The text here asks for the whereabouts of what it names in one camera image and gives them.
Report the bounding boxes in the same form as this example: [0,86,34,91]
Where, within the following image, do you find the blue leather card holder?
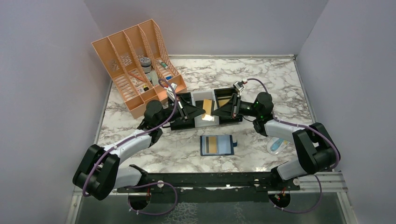
[200,135,238,156]

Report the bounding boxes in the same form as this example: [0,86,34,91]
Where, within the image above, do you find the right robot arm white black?
[212,92,340,182]

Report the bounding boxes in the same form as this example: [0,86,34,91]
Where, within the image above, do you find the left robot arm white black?
[72,97,205,200]

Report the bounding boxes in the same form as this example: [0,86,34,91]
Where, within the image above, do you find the gold credit card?
[217,97,232,107]

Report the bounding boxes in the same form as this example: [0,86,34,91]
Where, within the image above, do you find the black credit card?
[195,100,204,109]

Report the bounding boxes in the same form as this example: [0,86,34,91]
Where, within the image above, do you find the left black plastic bin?
[170,92,195,131]

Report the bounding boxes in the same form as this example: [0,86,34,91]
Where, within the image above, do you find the black plastic bin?
[170,92,195,131]
[214,87,242,125]

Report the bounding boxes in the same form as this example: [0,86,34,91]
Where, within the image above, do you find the right black plastic bin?
[214,87,242,125]

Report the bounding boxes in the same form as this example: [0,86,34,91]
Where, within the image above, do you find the clear blue plastic case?
[266,137,290,155]

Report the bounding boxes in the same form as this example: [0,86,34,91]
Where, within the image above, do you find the green white marker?
[158,60,169,70]

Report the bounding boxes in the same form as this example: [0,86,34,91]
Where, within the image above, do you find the orange pencil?
[128,72,146,82]

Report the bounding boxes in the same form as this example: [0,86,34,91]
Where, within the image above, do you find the grey round tape roll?
[139,57,152,73]

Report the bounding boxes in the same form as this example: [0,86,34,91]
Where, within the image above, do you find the orange plastic file organizer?
[92,19,187,119]

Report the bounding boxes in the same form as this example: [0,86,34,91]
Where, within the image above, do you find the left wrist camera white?
[165,83,177,102]

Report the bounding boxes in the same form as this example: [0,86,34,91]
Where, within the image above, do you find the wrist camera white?
[233,79,248,95]
[165,83,177,102]

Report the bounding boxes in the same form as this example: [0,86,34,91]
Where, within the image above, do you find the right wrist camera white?
[233,79,248,95]

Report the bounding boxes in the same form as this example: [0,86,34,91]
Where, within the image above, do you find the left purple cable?
[81,79,178,197]

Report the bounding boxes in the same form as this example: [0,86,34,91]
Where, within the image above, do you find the black metal base rail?
[117,172,300,203]

